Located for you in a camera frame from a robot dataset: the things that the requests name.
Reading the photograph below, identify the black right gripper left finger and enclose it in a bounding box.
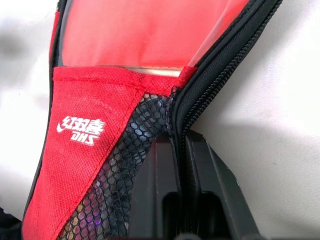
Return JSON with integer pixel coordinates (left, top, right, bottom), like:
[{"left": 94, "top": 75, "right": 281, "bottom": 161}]
[{"left": 128, "top": 132, "right": 182, "bottom": 240}]

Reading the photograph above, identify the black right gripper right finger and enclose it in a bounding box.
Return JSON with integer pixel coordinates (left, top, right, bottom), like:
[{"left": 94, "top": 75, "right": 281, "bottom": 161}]
[{"left": 184, "top": 129, "right": 261, "bottom": 240}]

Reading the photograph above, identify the black red paddle case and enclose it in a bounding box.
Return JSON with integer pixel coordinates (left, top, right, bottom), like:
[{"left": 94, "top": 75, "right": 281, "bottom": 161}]
[{"left": 21, "top": 0, "right": 283, "bottom": 240}]

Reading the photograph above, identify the red table tennis paddle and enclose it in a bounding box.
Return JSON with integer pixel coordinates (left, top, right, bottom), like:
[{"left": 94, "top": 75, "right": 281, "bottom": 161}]
[{"left": 59, "top": 0, "right": 251, "bottom": 76}]

